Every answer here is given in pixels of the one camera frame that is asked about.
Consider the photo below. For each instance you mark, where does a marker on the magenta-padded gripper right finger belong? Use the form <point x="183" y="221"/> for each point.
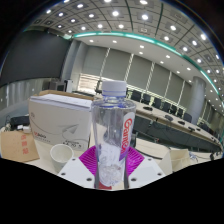
<point x="146" y="170"/>

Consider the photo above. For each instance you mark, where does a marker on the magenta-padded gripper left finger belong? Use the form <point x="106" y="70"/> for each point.
<point x="76" y="171"/>

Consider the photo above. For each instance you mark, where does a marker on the clear plastic water bottle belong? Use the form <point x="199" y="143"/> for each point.
<point x="111" y="133"/>

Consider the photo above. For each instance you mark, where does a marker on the white ceramic mug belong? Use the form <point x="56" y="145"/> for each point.
<point x="61" y="156"/>

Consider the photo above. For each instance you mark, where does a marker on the white paper ream box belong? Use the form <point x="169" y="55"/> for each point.
<point x="56" y="120"/>

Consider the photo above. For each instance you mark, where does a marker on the black conference microphone units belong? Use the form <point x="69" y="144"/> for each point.
<point x="147" y="108"/>

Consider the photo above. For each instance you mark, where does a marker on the flat brown cardboard sheet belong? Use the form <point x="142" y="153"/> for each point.
<point x="18" y="146"/>

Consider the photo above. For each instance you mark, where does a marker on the black power adapter device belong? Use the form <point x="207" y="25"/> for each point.
<point x="19" y="121"/>

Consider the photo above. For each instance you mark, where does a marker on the grey boxy monitor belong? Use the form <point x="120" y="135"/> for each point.
<point x="60" y="86"/>

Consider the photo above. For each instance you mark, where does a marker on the round ceiling lights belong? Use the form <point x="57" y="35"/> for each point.
<point x="115" y="13"/>

